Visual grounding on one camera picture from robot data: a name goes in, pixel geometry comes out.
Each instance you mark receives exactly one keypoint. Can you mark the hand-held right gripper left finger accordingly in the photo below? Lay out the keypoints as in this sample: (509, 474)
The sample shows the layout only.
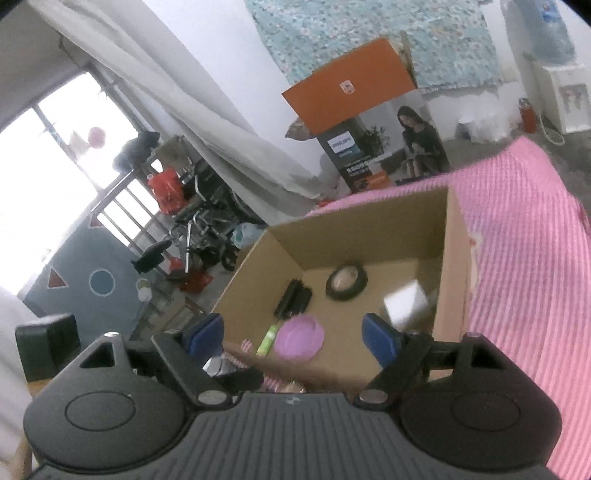
(203, 333)

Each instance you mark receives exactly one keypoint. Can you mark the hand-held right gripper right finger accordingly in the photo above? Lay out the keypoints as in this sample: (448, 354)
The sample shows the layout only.
(378, 340)

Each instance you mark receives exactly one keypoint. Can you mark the small white box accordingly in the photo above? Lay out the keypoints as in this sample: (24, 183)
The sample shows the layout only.
(406, 302)

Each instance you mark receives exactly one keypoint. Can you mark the black tape roll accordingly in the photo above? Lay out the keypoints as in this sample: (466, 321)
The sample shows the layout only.
(346, 297)

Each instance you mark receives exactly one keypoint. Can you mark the green tube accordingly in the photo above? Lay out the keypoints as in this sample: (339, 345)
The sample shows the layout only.
(268, 341)

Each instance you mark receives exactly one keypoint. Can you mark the purple round lid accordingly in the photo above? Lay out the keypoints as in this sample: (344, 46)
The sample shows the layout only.
(298, 339)

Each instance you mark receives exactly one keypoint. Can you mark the black cylindrical tube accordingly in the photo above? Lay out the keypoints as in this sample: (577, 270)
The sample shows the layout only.
(291, 297)

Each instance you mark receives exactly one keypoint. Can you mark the brown cardboard box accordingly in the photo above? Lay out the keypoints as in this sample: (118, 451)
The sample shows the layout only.
(369, 230)

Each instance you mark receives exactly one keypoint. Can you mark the blue panel with shapes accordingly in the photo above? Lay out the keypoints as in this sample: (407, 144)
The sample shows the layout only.
(78, 258)

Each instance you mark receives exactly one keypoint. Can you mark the folded black stroller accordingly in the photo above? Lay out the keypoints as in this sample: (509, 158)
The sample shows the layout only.
(203, 240)

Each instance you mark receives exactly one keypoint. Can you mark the pale blue plastic bag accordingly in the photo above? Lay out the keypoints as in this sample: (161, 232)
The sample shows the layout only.
(244, 233)

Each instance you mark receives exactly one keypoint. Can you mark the red hanging bag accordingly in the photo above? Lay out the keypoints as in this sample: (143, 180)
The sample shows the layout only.
(165, 189)

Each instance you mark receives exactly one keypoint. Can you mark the balcony railing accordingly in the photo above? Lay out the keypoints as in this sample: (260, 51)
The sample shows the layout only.
(108, 197)

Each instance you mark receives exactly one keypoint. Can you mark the bright window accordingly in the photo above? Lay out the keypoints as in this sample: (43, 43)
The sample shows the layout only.
(46, 184)

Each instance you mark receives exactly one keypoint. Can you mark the pink checked cloth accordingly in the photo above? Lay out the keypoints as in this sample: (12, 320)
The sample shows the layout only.
(517, 230)

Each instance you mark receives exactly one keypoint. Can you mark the black hanging cloth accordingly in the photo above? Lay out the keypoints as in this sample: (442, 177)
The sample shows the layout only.
(136, 147)

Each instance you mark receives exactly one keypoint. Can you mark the pink balloon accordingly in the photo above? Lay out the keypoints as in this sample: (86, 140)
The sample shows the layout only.
(96, 136)

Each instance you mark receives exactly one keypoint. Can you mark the white plastic bag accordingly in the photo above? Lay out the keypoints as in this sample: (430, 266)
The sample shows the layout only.
(485, 124)

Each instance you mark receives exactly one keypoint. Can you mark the printed appliance box orange flap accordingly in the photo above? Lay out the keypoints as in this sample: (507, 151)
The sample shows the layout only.
(351, 87)

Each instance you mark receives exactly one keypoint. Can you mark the white curtain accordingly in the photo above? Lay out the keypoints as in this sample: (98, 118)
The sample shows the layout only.
(184, 69)

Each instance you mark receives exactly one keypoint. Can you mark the red fire extinguisher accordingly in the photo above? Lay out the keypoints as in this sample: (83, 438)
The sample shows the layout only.
(527, 117)

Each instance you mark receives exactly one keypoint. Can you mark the white water dispenser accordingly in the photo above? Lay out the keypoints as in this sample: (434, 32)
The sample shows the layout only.
(563, 97)

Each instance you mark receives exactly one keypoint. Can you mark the blue water dispenser bottle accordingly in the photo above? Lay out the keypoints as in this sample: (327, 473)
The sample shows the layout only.
(545, 27)

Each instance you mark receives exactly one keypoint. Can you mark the floral patterned wall cloth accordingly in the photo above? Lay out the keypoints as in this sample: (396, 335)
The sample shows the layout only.
(323, 27)

